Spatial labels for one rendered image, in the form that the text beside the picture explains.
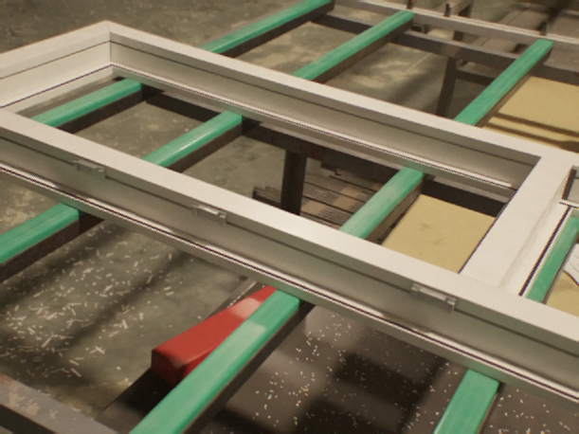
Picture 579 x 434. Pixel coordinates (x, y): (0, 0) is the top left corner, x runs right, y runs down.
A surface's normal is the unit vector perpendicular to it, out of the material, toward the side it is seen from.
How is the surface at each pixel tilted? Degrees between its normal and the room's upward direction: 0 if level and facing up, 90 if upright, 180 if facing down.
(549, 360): 90
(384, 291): 90
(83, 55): 90
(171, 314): 0
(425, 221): 0
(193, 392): 0
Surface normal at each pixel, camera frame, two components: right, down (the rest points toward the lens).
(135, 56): -0.49, 0.40
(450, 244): 0.09, -0.86
